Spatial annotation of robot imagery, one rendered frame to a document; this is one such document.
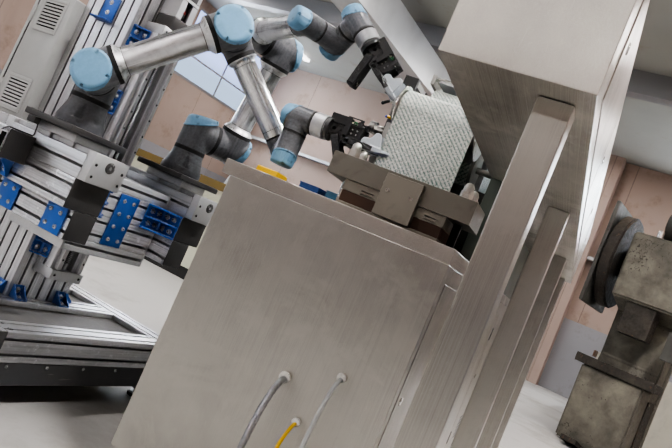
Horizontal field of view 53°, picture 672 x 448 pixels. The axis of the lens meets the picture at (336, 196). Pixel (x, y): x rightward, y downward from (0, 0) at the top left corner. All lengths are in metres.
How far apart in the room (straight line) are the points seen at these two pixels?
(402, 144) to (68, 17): 1.28
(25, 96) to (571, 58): 1.95
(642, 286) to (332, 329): 5.53
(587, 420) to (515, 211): 5.90
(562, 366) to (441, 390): 11.96
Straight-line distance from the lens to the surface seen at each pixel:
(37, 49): 2.63
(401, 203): 1.68
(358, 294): 1.63
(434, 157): 1.92
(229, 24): 2.03
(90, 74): 2.02
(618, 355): 7.38
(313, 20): 2.17
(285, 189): 1.74
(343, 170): 1.76
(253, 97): 2.16
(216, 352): 1.77
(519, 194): 1.08
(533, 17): 1.10
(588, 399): 6.92
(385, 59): 2.10
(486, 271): 1.07
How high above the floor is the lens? 0.79
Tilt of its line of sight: 4 degrees up
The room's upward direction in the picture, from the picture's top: 23 degrees clockwise
